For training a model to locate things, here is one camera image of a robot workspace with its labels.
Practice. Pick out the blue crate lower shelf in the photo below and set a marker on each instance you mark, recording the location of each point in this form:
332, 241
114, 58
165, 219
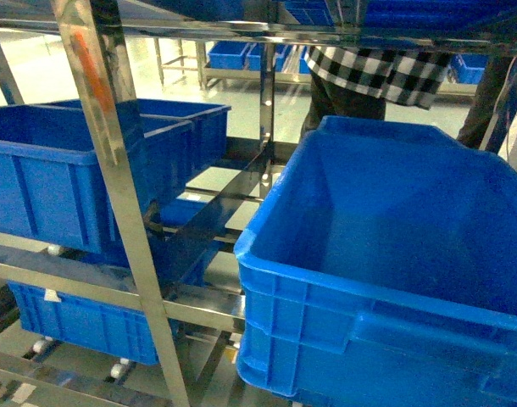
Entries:
106, 328

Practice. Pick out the blue crate shelf left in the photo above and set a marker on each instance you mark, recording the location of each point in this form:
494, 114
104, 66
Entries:
58, 196

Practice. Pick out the person in checkered shirt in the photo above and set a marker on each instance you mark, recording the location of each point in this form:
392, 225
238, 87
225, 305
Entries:
360, 82

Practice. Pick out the blue crate shelf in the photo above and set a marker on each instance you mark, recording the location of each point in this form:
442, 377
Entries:
106, 328
58, 196
168, 142

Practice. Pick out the large blue crate front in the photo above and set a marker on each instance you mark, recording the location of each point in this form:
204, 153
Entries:
381, 270

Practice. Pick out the blue crate shelf rear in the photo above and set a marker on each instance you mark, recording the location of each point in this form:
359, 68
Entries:
168, 142

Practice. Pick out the steel shelf frame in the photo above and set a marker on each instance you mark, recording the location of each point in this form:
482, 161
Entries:
93, 34

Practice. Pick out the blue bins far rack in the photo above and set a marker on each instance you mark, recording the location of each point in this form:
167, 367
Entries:
226, 55

